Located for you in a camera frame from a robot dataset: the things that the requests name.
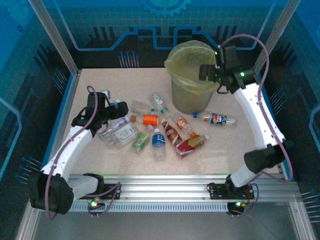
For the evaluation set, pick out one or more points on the grey waste bin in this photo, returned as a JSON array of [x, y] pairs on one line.
[[190, 100]]

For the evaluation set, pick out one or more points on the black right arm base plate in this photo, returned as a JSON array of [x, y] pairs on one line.
[[217, 191]]

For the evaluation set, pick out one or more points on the bin with yellow bag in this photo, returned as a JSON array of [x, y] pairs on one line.
[[180, 65]]

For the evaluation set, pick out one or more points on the large square bottle white label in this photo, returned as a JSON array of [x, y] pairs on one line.
[[123, 133]]

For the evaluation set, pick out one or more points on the clear bottle pale blue label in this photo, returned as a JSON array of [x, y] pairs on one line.
[[113, 126]]

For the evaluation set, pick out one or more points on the clear bottle orange label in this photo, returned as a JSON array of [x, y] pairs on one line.
[[150, 120]]

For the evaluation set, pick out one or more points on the bottle brown white label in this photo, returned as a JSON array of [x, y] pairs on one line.
[[171, 132]]

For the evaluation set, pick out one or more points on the clear bottle green neck band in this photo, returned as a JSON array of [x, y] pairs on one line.
[[165, 111]]

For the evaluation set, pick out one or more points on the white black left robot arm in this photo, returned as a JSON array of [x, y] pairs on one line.
[[65, 152]]

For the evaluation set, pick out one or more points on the clear bottle bright blue label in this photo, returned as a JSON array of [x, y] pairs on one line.
[[158, 141]]

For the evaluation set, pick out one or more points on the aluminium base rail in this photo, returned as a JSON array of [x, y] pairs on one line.
[[162, 186]]

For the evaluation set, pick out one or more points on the bottle orange red label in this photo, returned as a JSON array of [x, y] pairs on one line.
[[182, 123]]

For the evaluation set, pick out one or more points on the clear bottle white green label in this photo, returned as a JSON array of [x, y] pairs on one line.
[[157, 98]]

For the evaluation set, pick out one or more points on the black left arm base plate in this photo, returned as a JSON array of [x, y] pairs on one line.
[[110, 188]]

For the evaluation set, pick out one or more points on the aluminium frame post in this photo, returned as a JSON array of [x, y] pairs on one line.
[[53, 37], [277, 32]]

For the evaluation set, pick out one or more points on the cola bottle blue cap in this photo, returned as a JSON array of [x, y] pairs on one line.
[[218, 119]]

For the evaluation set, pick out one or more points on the bottle red gold label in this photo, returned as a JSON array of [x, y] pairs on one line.
[[188, 146]]

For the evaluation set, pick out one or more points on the aluminium side rail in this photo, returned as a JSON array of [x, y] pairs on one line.
[[303, 225], [27, 226]]

